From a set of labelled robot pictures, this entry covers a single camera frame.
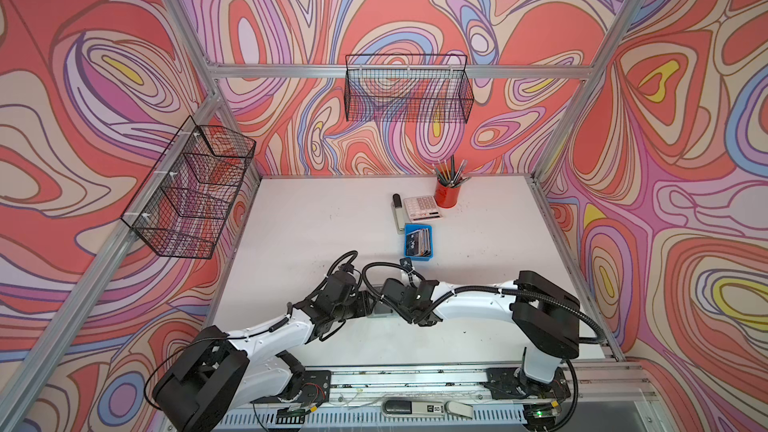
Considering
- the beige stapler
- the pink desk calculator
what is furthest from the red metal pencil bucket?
the beige stapler

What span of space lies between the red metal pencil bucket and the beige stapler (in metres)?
0.15

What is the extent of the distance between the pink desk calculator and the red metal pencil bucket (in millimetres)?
26

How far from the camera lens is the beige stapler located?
3.40 feet

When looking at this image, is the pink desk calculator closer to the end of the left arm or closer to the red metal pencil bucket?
the red metal pencil bucket

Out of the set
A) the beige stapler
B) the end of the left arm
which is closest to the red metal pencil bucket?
the beige stapler

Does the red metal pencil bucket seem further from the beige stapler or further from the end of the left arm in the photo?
the end of the left arm

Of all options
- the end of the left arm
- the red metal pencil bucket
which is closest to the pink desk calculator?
the red metal pencil bucket

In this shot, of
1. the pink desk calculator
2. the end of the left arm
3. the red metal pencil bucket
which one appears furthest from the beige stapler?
the end of the left arm

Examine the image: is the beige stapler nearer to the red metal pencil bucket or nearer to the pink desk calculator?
the pink desk calculator

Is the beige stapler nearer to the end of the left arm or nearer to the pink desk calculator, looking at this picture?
the pink desk calculator

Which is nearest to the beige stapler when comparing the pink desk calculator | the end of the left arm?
the pink desk calculator

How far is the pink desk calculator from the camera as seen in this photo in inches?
42.0

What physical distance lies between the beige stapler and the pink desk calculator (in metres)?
0.03

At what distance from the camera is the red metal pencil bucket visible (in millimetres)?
1061
